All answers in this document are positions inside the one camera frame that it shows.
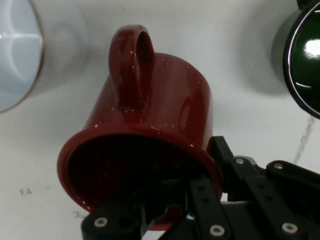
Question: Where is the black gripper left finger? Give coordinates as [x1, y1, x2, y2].
[79, 174, 233, 240]

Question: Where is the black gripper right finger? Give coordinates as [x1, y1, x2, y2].
[207, 135, 320, 240]

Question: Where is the red speckled enamel mug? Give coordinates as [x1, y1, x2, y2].
[56, 23, 224, 232]

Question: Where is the dark green enamel mug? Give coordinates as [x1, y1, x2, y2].
[271, 0, 320, 120]

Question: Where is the white enamel mug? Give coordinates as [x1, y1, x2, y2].
[0, 0, 89, 115]

